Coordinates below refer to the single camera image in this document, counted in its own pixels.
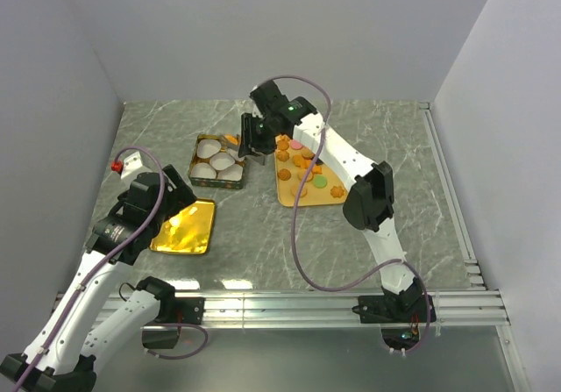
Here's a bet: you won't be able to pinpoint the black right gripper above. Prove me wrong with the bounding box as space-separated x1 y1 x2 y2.
238 114 276 160

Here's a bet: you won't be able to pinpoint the orange fish cookie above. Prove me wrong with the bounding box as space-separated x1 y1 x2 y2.
293 155 311 169
223 135 238 146

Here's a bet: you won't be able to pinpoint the metal tongs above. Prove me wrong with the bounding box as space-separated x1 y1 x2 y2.
219 135 266 166

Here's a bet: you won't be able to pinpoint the green cookie tin box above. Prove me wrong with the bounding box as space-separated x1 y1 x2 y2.
188 134 247 189

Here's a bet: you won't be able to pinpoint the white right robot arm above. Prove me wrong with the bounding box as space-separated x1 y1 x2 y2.
238 78 436 323

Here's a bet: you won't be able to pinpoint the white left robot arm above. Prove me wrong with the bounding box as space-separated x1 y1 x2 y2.
1 165 196 391

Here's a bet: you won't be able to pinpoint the pink round cookie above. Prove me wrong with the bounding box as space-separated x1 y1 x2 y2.
289 140 302 150

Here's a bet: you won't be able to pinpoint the gold cookie tray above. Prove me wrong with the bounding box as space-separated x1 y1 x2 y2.
273 135 347 207

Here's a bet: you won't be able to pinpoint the gold tin lid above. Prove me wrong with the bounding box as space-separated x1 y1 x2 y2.
149 199 216 255

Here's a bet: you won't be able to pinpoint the round tan sandwich cookie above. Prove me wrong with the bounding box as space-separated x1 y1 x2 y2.
290 184 308 197

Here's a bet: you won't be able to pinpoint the green round cookie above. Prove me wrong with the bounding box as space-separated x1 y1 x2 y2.
312 175 328 189

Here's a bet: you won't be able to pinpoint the flower shaped brown cookie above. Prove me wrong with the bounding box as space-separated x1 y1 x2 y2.
330 186 345 198

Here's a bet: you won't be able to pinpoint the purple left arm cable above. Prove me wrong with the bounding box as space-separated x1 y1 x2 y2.
12 146 209 388

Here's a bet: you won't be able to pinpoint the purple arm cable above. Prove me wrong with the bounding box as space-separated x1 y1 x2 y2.
12 146 209 388
262 75 433 358

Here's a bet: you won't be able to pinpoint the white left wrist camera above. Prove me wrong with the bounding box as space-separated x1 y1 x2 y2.
110 152 146 182

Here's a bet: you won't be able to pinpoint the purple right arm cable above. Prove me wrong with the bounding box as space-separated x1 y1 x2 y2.
262 75 433 358

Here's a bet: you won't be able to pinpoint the aluminium mounting rail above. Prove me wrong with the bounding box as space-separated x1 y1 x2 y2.
52 289 512 331

